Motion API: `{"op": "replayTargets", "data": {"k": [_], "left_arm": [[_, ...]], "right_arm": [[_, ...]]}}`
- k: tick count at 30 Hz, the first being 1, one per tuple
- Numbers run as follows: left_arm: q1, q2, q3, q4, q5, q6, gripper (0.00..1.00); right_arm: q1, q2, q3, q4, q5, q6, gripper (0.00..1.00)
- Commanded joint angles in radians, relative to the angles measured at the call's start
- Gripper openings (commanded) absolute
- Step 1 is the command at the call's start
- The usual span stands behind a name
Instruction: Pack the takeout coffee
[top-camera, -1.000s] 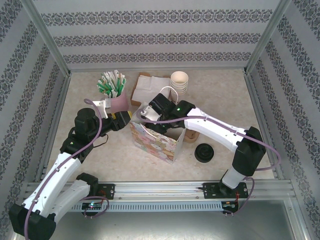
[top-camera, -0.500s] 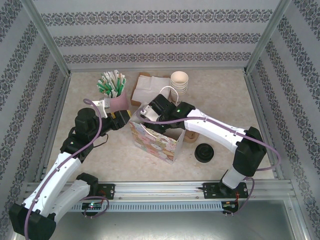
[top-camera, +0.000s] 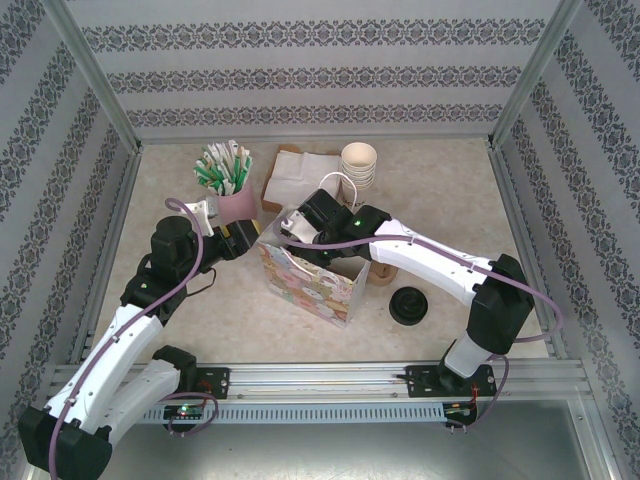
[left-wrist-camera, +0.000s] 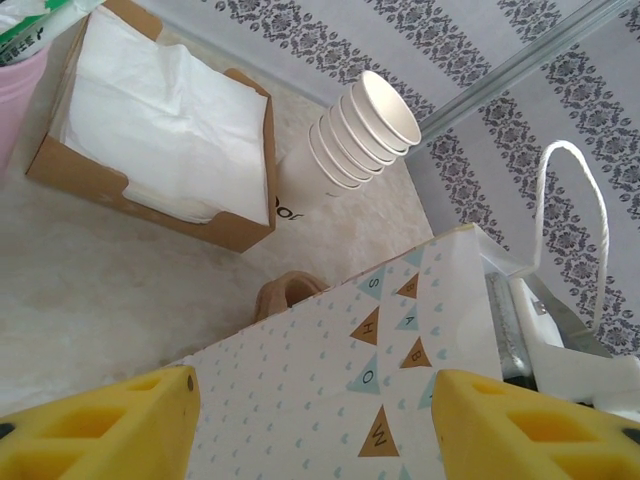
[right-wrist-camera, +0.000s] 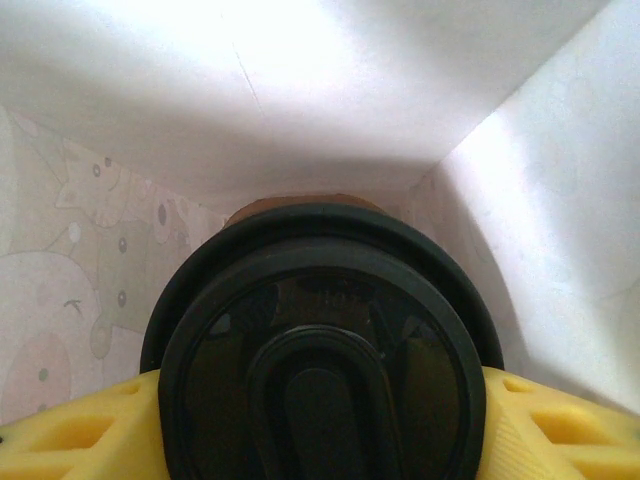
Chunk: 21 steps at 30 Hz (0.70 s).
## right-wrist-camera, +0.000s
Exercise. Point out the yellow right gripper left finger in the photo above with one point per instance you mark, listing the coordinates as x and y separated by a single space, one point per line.
75 440

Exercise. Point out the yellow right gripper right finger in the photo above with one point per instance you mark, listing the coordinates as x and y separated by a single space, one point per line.
560 440

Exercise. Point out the takeout cup with black lid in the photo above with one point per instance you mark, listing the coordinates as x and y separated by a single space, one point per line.
320 350

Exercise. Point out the white patterned paper bag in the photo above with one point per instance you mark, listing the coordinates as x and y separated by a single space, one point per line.
320 100

